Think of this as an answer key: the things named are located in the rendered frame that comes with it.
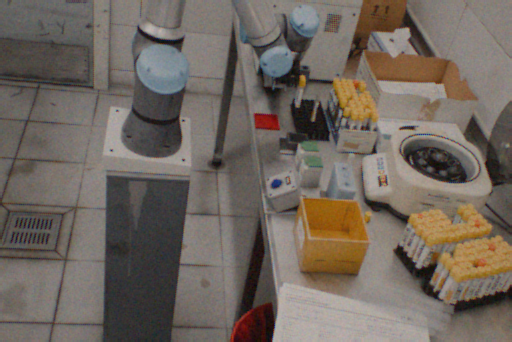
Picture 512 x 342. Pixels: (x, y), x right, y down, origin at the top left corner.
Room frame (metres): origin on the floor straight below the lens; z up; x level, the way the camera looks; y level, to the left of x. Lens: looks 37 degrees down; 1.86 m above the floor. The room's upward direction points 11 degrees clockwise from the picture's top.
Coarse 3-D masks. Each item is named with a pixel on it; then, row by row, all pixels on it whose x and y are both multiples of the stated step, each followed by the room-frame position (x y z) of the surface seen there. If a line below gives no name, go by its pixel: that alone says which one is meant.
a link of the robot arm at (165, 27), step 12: (156, 0) 1.40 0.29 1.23; (168, 0) 1.39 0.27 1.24; (180, 0) 1.41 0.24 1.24; (156, 12) 1.39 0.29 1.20; (168, 12) 1.39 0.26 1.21; (180, 12) 1.41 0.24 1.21; (144, 24) 1.40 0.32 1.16; (156, 24) 1.39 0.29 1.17; (168, 24) 1.39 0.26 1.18; (180, 24) 1.43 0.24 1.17; (144, 36) 1.38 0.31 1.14; (156, 36) 1.37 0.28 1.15; (168, 36) 1.38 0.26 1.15; (180, 36) 1.41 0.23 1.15; (132, 48) 1.43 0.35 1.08; (180, 48) 1.42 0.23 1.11
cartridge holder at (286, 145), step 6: (288, 132) 1.45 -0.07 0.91; (294, 132) 1.45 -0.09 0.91; (282, 138) 1.45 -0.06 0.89; (288, 138) 1.42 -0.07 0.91; (294, 138) 1.45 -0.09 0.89; (300, 138) 1.45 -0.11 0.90; (306, 138) 1.44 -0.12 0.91; (282, 144) 1.42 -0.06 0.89; (288, 144) 1.40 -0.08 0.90; (294, 144) 1.40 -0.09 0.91; (282, 150) 1.40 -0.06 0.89; (288, 150) 1.40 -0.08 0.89; (294, 150) 1.40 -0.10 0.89
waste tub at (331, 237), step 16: (304, 208) 1.07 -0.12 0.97; (320, 208) 1.11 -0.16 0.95; (336, 208) 1.12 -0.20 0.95; (352, 208) 1.13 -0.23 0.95; (304, 224) 1.03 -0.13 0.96; (320, 224) 1.12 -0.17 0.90; (336, 224) 1.12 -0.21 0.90; (352, 224) 1.11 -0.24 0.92; (304, 240) 1.01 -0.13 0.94; (320, 240) 0.98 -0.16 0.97; (336, 240) 0.99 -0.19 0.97; (352, 240) 1.00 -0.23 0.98; (368, 240) 1.01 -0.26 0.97; (304, 256) 0.98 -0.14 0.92; (320, 256) 0.99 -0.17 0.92; (336, 256) 0.99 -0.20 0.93; (352, 256) 1.00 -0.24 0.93; (320, 272) 0.99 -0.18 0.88; (336, 272) 1.00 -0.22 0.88; (352, 272) 1.00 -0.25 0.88
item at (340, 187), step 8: (336, 168) 1.24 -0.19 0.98; (344, 168) 1.25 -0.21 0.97; (336, 176) 1.21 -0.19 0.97; (344, 176) 1.21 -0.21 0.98; (352, 176) 1.22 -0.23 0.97; (328, 184) 1.26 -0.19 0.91; (336, 184) 1.19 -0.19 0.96; (344, 184) 1.18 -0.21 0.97; (352, 184) 1.19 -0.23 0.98; (320, 192) 1.25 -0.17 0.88; (328, 192) 1.24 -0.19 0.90; (336, 192) 1.17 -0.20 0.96; (344, 192) 1.16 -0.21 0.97; (352, 192) 1.17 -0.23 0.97
